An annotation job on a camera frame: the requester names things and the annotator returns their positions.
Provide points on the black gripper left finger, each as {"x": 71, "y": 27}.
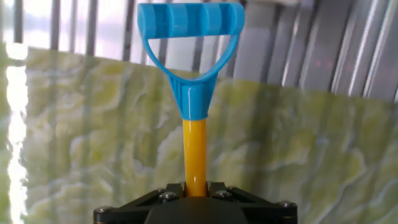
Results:
{"x": 130, "y": 211}

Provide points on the blue and yellow toy shovel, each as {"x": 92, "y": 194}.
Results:
{"x": 194, "y": 149}

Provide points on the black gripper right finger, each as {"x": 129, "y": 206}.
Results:
{"x": 264, "y": 211}

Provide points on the green marble pattern mat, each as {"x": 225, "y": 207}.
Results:
{"x": 295, "y": 155}

